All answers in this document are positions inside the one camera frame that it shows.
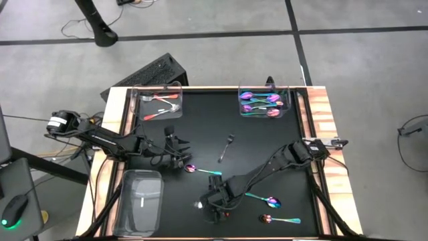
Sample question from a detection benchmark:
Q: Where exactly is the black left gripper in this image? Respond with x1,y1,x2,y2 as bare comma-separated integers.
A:
160,125,193,170

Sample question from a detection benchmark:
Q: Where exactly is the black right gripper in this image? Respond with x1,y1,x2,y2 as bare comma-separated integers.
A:
199,175,235,224

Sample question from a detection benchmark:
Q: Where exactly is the black fork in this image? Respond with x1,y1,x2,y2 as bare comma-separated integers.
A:
217,133,236,164

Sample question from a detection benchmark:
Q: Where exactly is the clear plastic bin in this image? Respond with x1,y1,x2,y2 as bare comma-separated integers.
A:
237,82,292,118
112,168,166,238
130,81,184,122

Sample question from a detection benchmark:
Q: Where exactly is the black computer tower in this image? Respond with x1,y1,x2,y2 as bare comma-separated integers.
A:
100,52,189,102

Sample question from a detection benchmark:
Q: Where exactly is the black stand leg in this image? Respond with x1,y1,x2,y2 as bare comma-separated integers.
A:
74,0,119,48

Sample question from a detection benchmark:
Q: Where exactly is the grey side table top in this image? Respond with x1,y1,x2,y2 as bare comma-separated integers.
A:
0,157,45,241

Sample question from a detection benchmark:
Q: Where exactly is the black power strip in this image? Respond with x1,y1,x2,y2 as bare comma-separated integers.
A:
116,0,158,8

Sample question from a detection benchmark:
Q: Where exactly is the grey flat panel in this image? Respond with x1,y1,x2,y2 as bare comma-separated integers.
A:
0,105,13,165

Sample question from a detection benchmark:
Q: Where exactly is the black computer mouse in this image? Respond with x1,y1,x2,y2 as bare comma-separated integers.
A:
1,193,29,229

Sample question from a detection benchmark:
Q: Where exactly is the grey stand foot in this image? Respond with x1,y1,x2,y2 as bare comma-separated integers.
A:
399,120,428,137

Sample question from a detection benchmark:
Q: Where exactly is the black frame beam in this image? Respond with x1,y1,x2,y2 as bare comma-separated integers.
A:
9,146,90,185

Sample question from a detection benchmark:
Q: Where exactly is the thin black floor cable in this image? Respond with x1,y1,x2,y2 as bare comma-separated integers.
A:
60,5,125,40

